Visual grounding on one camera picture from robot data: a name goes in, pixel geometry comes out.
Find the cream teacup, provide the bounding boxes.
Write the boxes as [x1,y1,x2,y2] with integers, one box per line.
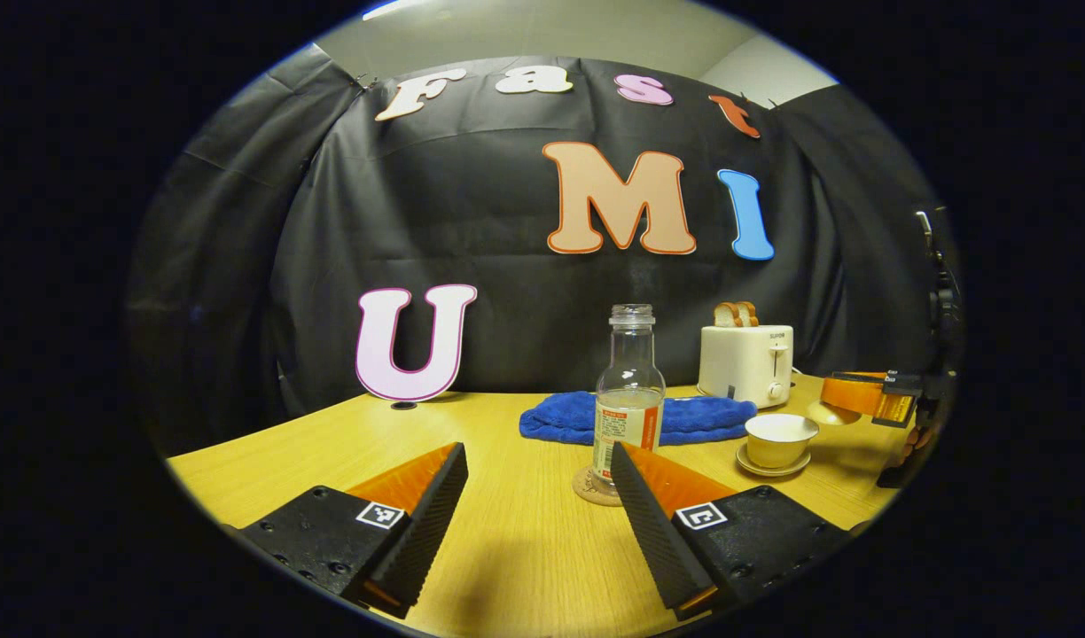
[745,413,820,470]

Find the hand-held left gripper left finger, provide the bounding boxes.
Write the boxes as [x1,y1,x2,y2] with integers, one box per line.
[239,442,470,619]

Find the blue towel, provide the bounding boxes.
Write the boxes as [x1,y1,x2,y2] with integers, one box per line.
[519,391,759,447]

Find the round cork coaster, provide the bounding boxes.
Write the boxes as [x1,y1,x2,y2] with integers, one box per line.
[572,465,623,508]

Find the clear water bottle orange label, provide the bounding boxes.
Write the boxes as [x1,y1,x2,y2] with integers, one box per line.
[593,304,667,495]

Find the cream teacup lid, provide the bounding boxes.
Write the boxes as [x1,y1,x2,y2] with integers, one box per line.
[806,399,863,426]

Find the cream toaster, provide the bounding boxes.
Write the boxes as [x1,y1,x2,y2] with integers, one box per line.
[698,324,795,409]

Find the cream saucer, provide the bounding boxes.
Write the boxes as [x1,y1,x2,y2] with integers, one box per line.
[736,443,812,479]

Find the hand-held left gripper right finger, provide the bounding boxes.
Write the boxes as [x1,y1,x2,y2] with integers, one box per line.
[610,441,867,621]

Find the black backdrop cloth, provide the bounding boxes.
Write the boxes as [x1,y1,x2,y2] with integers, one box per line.
[126,40,960,457]

